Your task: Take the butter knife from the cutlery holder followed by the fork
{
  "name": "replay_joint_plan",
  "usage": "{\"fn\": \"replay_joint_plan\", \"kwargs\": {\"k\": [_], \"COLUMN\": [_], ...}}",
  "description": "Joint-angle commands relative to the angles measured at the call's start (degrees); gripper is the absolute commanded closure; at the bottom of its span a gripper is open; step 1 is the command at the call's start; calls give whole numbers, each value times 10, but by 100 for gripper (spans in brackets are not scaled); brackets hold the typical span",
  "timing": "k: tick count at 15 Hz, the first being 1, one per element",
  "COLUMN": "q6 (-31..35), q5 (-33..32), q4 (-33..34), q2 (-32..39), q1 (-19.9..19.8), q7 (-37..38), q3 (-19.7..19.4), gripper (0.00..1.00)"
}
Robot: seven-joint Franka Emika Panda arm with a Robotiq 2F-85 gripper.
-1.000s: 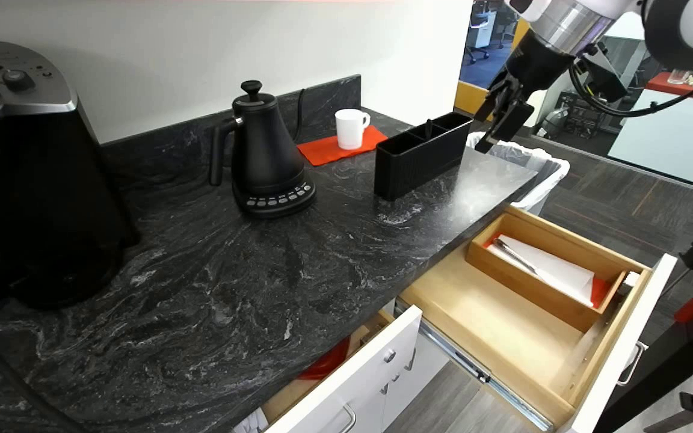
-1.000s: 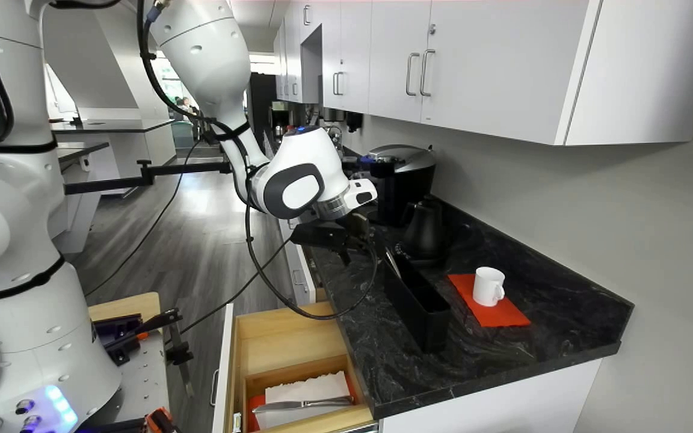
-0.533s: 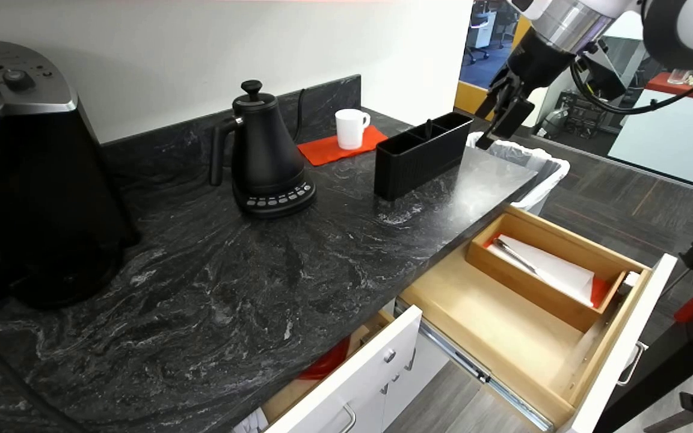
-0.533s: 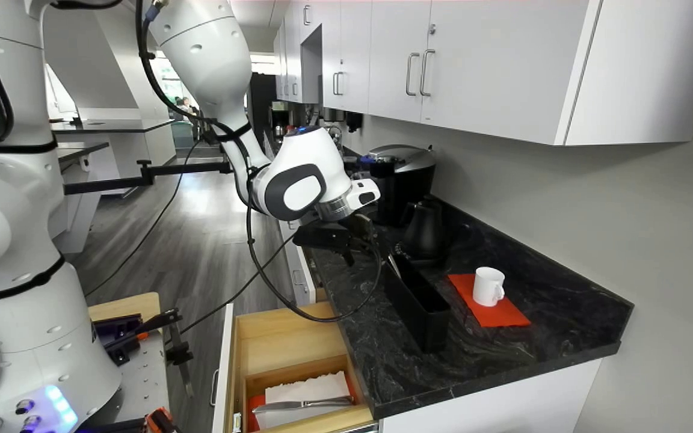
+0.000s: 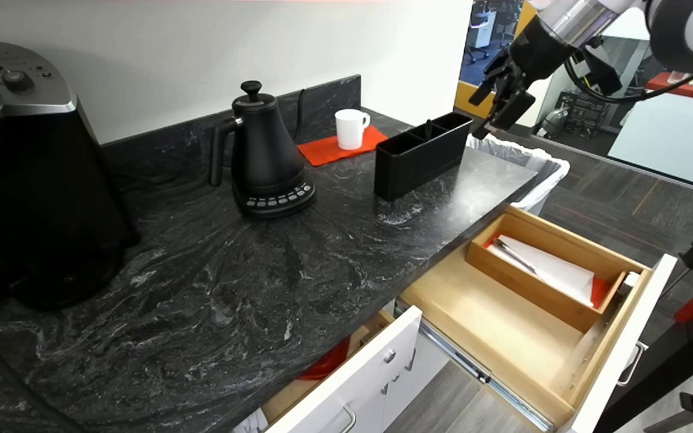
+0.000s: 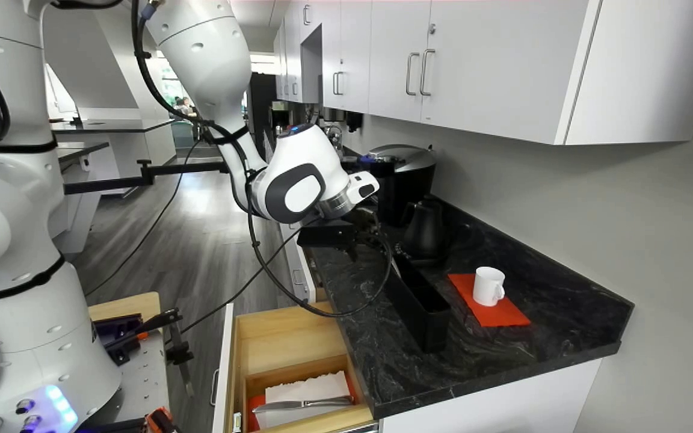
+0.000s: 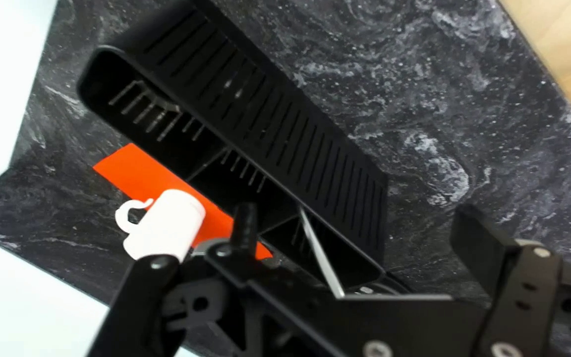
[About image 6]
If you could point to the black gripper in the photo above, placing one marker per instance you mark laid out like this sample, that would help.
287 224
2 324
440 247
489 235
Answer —
350 212

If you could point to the silver fork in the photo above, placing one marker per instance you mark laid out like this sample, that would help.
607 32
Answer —
394 262

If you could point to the black slotted cutlery holder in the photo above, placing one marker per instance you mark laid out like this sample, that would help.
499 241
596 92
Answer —
419 308

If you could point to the silver butter knife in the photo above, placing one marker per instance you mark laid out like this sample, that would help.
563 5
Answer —
307 403

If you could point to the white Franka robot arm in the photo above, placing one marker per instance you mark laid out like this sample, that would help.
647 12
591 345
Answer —
204 39

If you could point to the black gooseneck electric kettle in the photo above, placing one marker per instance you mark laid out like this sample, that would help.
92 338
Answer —
422 231

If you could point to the black coffee maker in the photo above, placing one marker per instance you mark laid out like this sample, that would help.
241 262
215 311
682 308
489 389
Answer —
404 176

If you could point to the white mug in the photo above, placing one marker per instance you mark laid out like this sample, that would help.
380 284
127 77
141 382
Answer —
489 287

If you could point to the red orange napkin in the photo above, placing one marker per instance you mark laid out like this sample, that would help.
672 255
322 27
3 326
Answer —
495 314

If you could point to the wooden drawer with white front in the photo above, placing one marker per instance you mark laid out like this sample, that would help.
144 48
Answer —
282 338

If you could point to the wooden drawer organiser tray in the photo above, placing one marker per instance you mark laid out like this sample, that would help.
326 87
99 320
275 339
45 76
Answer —
300 365

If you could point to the white paper towel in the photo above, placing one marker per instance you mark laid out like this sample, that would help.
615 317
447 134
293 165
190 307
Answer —
307 389

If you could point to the white cloth on orange tray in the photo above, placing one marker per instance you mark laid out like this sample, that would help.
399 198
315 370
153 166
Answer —
256 409

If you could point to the black horizontal boom bar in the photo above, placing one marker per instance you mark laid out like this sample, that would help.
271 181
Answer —
122 181

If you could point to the white wall cabinets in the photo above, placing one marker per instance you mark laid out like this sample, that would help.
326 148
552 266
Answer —
506 63

